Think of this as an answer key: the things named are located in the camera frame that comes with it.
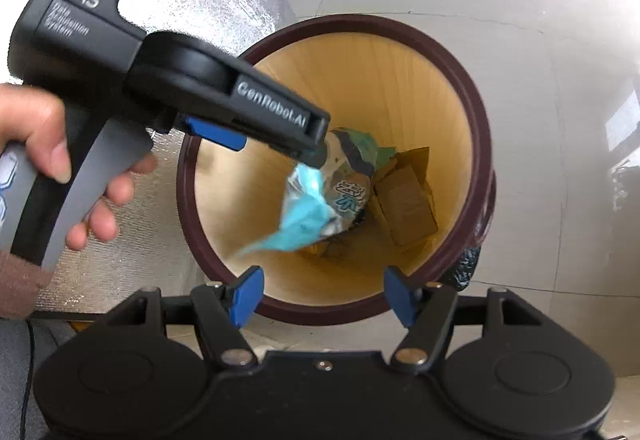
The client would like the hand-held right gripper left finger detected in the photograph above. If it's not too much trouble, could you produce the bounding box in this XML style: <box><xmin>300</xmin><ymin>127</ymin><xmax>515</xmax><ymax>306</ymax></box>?
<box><xmin>70</xmin><ymin>265</ymin><xmax>266</xmax><ymax>368</ymax></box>

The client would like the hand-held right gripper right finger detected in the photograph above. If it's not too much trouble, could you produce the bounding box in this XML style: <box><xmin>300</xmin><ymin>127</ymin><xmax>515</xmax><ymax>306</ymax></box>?
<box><xmin>382</xmin><ymin>265</ymin><xmax>571</xmax><ymax>368</ymax></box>

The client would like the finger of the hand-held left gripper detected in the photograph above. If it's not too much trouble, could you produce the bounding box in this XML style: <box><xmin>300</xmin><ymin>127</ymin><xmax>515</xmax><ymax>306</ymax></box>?
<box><xmin>172</xmin><ymin>114</ymin><xmax>249</xmax><ymax>153</ymax></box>
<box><xmin>250</xmin><ymin>137</ymin><xmax>329</xmax><ymax>169</ymax></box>

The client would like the teal printed snack packet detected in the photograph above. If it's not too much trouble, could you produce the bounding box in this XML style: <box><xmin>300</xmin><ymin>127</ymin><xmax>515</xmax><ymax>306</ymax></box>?
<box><xmin>234</xmin><ymin>126</ymin><xmax>398</xmax><ymax>257</ymax></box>

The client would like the cardboard box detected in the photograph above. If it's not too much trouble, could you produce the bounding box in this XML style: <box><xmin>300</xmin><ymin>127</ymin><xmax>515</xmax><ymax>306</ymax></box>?
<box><xmin>372</xmin><ymin>146</ymin><xmax>440</xmax><ymax>247</ymax></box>

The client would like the yellow wastebasket with brown rim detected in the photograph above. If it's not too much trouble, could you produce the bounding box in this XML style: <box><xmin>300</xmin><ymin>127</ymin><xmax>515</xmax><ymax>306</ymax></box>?
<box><xmin>175</xmin><ymin>15</ymin><xmax>497</xmax><ymax>326</ymax></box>

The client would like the person's left forearm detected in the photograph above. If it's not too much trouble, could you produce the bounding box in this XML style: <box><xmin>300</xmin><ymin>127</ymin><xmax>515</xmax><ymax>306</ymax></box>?
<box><xmin>0</xmin><ymin>247</ymin><xmax>52</xmax><ymax>321</ymax></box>

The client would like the person's left hand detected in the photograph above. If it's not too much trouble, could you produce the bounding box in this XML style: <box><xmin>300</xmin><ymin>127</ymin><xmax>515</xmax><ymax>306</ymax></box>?
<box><xmin>0</xmin><ymin>83</ymin><xmax>159</xmax><ymax>252</ymax></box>

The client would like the black plastic bag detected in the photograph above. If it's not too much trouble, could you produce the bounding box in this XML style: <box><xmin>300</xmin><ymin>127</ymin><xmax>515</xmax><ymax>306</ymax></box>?
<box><xmin>442</xmin><ymin>245</ymin><xmax>483</xmax><ymax>292</ymax></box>

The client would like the person's grey clothing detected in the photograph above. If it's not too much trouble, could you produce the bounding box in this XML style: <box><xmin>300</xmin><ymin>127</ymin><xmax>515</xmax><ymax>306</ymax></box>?
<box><xmin>0</xmin><ymin>317</ymin><xmax>81</xmax><ymax>440</ymax></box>

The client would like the black cable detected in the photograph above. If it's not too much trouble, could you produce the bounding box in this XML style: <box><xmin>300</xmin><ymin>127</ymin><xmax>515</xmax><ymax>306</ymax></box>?
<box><xmin>20</xmin><ymin>317</ymin><xmax>38</xmax><ymax>440</ymax></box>

